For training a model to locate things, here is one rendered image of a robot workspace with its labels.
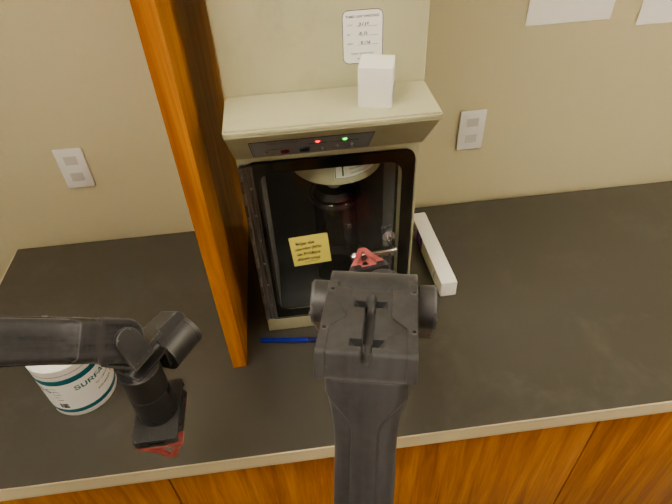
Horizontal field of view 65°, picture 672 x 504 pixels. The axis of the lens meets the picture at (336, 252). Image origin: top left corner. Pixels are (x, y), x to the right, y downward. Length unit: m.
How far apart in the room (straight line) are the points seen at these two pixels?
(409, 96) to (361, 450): 0.57
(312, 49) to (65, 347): 0.53
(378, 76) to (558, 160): 0.97
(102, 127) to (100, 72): 0.14
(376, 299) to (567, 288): 0.99
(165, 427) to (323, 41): 0.61
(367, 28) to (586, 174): 1.05
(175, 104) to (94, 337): 0.33
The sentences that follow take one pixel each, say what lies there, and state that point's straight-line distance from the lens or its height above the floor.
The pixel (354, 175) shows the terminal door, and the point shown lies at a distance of 0.95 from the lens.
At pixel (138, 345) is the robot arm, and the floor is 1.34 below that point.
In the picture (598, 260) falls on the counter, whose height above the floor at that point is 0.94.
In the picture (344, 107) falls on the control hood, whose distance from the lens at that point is 0.81.
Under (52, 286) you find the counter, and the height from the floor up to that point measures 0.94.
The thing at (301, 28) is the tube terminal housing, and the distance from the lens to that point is 0.84.
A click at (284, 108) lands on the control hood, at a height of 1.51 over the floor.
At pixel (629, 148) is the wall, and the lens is 1.77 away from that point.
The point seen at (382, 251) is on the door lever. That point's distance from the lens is 1.00.
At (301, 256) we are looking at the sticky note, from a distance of 1.05.
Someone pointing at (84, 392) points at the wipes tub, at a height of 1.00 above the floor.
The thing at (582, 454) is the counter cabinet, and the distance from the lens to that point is 1.42.
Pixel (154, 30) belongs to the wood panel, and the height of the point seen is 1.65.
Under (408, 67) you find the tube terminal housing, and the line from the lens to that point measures 0.89.
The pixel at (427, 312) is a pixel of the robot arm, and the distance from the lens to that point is 0.45.
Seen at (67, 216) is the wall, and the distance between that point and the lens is 1.63.
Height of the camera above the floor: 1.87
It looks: 42 degrees down
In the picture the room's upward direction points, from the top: 3 degrees counter-clockwise
